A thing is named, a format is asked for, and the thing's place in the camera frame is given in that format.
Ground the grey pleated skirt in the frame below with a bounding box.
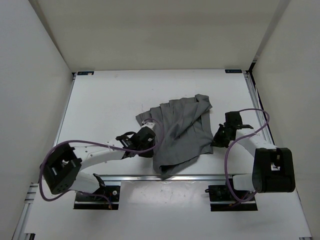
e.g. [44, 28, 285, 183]
[135, 94, 213, 176]

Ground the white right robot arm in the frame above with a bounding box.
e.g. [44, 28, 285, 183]
[211, 111, 296, 200]

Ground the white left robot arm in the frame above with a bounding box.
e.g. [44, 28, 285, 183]
[40, 122, 156, 200]

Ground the blue right corner label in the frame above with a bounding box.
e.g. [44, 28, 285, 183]
[225, 69, 243, 74]

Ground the blue corner label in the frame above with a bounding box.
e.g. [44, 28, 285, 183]
[225, 69, 243, 74]
[77, 71, 94, 76]

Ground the blue left corner label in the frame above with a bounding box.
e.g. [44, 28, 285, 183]
[77, 71, 94, 76]

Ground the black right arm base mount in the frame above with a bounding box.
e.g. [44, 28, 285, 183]
[204, 185, 258, 212]

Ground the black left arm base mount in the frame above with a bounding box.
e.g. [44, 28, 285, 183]
[73, 181, 121, 211]

